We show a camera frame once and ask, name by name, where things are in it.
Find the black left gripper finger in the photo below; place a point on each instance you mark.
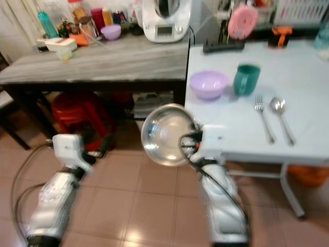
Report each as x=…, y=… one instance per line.
x=107, y=144

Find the round steel plate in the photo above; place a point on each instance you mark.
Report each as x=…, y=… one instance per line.
x=164, y=135

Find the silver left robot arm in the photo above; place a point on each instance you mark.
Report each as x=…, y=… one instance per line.
x=51, y=207

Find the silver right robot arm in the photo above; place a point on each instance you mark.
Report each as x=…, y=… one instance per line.
x=223, y=211

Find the red plastic stool stack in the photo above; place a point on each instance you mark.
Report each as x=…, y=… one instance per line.
x=82, y=116

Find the white storage box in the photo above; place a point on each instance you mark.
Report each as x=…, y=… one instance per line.
x=151, y=108

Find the large purple plastic bowl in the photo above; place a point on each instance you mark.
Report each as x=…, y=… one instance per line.
x=208, y=85

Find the steel fork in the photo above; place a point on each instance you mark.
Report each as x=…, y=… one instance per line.
x=266, y=121

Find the grey wood-top table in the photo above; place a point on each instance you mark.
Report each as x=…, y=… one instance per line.
x=97, y=67

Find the green plastic cup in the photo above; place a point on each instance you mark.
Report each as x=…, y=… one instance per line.
x=246, y=81

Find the dark brown chair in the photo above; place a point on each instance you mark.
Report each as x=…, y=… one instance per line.
x=10, y=121

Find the steel spoon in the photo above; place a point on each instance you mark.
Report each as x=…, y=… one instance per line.
x=278, y=105

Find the black power strip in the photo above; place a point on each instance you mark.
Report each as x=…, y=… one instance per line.
x=223, y=47

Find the white plastic container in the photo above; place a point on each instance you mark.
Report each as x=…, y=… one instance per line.
x=57, y=45

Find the small purple plastic bowl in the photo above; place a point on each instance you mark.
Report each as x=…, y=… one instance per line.
x=111, y=33

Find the white kitchen appliance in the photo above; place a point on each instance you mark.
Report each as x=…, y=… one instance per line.
x=165, y=23

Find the orange plastic tub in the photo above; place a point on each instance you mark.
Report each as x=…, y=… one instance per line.
x=308, y=176

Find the red plastic tumbler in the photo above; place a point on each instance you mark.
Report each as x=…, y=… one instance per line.
x=97, y=18

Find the yellow bottle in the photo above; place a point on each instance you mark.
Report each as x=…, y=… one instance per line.
x=108, y=17

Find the pink round fan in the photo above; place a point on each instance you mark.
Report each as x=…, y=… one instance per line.
x=243, y=22

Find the white folding table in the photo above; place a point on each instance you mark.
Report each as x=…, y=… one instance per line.
x=298, y=67

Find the teal water bottle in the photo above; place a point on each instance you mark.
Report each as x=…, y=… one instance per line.
x=47, y=24

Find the clear jar with orange lid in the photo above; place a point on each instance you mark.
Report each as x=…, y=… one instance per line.
x=78, y=10

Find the orange and black tool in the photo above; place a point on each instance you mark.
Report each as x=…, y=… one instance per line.
x=281, y=36

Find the white plastic basket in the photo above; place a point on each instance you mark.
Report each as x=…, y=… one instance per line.
x=300, y=10

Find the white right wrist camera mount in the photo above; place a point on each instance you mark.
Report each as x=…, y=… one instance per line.
x=214, y=139

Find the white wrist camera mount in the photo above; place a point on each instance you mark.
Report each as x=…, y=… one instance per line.
x=70, y=149
x=214, y=139

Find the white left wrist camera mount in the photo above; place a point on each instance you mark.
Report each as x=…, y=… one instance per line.
x=70, y=149

